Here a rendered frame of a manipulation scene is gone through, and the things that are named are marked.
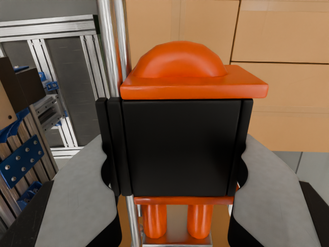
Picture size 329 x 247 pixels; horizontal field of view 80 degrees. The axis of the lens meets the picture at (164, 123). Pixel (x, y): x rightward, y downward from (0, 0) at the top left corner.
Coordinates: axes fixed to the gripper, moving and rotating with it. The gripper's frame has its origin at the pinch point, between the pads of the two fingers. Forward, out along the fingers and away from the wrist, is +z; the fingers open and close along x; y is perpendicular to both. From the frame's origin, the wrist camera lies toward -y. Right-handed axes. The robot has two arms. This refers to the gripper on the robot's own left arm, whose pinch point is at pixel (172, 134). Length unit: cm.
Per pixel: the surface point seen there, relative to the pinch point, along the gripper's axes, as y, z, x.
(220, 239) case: 54, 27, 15
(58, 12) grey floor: -12, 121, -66
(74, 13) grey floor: -11, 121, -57
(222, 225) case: 54, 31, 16
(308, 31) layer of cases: -2, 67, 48
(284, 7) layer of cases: -10, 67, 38
